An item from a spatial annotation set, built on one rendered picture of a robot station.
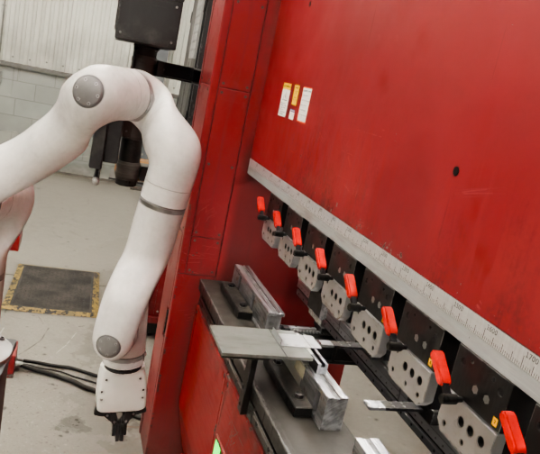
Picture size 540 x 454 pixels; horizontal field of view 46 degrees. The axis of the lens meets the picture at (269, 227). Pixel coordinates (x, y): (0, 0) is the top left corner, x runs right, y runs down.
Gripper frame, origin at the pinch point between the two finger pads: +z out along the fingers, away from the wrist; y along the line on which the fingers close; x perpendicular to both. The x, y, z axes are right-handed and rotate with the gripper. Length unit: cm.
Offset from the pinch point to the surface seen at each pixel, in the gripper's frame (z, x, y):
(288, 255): -21, -56, -55
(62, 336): 95, -246, 7
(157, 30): -85, -137, -21
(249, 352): -2.3, -28.3, -36.7
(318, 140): -58, -52, -59
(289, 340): -1, -37, -52
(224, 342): -2.8, -33.7, -30.9
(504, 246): -54, 38, -55
